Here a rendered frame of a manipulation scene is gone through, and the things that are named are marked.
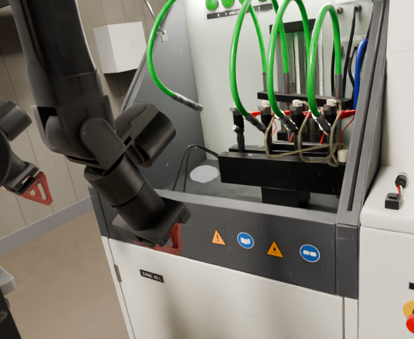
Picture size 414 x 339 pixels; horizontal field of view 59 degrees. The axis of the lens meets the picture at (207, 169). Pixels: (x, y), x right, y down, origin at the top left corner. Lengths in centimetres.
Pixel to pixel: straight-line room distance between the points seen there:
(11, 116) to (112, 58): 235
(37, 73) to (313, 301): 65
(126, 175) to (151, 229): 9
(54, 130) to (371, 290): 60
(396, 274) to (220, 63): 87
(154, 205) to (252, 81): 84
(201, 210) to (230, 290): 21
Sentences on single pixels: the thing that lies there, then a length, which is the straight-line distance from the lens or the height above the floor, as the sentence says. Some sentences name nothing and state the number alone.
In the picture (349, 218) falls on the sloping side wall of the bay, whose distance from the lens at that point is 70.
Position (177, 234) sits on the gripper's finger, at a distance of 55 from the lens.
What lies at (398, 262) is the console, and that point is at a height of 89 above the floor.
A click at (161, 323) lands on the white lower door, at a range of 116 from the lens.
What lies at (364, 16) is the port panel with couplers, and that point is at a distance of 114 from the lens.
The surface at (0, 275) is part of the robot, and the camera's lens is 57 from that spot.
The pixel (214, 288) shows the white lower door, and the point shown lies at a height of 72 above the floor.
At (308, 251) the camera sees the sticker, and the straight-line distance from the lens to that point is 74.
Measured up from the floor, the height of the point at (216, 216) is 92.
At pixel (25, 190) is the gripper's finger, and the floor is 104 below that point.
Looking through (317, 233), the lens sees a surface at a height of 92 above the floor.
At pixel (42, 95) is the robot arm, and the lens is 42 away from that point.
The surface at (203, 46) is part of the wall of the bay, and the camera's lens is 133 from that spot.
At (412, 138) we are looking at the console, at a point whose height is 104.
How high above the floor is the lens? 130
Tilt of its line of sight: 21 degrees down
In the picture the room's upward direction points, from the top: 8 degrees counter-clockwise
